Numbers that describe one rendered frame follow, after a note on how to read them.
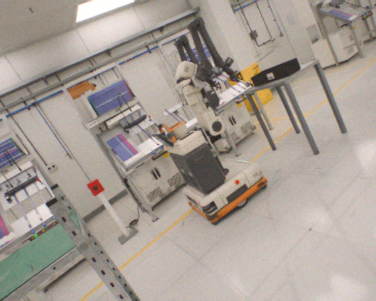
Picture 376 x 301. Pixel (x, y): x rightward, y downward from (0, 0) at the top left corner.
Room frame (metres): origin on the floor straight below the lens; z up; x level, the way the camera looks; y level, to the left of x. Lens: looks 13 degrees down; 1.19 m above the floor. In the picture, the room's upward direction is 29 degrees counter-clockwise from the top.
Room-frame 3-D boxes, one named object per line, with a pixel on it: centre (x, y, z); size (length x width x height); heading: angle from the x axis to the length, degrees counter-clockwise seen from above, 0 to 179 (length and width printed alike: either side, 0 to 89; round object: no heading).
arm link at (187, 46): (2.79, -0.48, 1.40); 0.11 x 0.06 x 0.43; 15
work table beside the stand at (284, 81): (2.76, -1.18, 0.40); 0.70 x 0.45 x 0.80; 15
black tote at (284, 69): (2.75, -1.15, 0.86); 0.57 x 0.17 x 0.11; 15
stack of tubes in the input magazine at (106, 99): (3.57, 0.58, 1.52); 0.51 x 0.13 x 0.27; 114
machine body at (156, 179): (3.66, 0.68, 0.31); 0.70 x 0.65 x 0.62; 114
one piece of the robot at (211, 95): (2.54, -0.37, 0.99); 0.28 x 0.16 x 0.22; 15
